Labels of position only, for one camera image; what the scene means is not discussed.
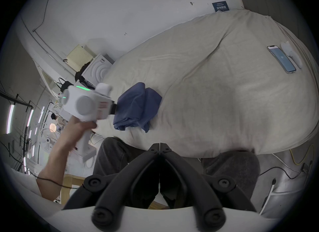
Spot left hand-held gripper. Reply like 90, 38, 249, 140
60, 82, 117, 163

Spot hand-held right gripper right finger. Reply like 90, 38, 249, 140
159, 143, 257, 225

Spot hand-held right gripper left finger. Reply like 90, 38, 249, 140
62, 143, 160, 224

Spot dark blue shirt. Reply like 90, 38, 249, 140
113, 82, 163, 133

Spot person's left forearm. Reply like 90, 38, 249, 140
36, 140, 73, 203

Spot person's left hand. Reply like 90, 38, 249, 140
58, 117, 98, 155

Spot person's legs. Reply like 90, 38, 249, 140
92, 137, 261, 210

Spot white washing machine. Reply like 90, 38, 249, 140
80, 53, 115, 87

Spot pale yellow board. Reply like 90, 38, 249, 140
66, 44, 98, 73

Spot white standing fan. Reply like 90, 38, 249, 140
39, 129, 54, 156

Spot bed with beige sheet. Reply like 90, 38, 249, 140
96, 8, 319, 158

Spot smartphone with lit screen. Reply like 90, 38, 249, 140
267, 45, 297, 74

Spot white hand controller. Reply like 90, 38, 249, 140
280, 41, 303, 68

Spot dark blue sign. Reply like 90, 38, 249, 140
212, 1, 230, 12

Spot white cable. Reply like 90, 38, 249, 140
259, 153, 293, 215

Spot black cable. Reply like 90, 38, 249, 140
259, 161, 313, 180

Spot yellow cable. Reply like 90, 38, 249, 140
289, 144, 315, 165

